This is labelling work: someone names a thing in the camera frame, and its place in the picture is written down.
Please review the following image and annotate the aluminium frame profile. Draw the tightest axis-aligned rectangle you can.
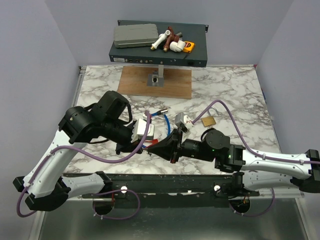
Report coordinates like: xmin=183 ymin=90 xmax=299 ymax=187
xmin=39 ymin=178 xmax=306 ymax=201

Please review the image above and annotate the dark grey pipe piece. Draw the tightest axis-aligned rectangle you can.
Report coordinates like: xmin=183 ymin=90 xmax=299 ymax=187
xmin=176 ymin=32 xmax=183 ymax=38

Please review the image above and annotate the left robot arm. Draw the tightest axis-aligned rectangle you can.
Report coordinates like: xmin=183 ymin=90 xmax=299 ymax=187
xmin=13 ymin=90 xmax=150 ymax=218

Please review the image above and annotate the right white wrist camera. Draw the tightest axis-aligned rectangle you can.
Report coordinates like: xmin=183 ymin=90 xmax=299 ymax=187
xmin=174 ymin=112 xmax=194 ymax=143

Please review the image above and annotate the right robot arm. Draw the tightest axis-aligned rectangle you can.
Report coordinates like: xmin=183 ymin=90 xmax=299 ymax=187
xmin=147 ymin=128 xmax=320 ymax=196

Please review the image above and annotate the blue cable lock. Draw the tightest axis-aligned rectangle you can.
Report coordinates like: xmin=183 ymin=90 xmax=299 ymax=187
xmin=142 ymin=108 xmax=171 ymax=150

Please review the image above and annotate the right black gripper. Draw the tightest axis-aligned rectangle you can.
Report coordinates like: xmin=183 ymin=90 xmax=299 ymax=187
xmin=147 ymin=128 xmax=215 ymax=165

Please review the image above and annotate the white straight pipe fitting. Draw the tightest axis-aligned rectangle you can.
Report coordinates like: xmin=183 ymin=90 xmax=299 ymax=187
xmin=150 ymin=30 xmax=171 ymax=51

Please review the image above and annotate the brown pipe fitting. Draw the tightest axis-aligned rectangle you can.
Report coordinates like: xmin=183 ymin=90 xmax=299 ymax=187
xmin=163 ymin=26 xmax=180 ymax=53

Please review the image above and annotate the brass padlock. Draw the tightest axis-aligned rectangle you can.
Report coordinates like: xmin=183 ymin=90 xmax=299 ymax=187
xmin=201 ymin=110 xmax=217 ymax=128

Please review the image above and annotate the wooden board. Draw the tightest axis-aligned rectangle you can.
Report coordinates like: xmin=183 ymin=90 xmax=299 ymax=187
xmin=117 ymin=66 xmax=192 ymax=100

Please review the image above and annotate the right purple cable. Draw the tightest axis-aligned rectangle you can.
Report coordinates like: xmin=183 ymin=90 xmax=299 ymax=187
xmin=191 ymin=99 xmax=320 ymax=218

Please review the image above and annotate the red cable lock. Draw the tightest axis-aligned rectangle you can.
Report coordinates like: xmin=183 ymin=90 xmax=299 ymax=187
xmin=144 ymin=139 xmax=159 ymax=145

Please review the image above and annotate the black mounting rail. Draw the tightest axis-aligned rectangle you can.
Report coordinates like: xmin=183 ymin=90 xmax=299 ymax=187
xmin=83 ymin=173 xmax=259 ymax=210

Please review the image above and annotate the yellow tape measure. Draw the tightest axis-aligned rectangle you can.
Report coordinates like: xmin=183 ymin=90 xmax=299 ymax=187
xmin=182 ymin=41 xmax=196 ymax=54

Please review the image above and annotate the grey plastic case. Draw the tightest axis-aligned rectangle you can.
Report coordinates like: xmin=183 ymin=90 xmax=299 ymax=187
xmin=113 ymin=23 xmax=159 ymax=48

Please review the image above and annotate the white elbow pipe fitting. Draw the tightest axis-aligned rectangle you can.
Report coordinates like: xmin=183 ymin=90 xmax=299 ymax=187
xmin=169 ymin=40 xmax=186 ymax=53

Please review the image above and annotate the metal stand post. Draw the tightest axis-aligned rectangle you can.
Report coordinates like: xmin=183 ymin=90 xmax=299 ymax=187
xmin=147 ymin=64 xmax=165 ymax=87

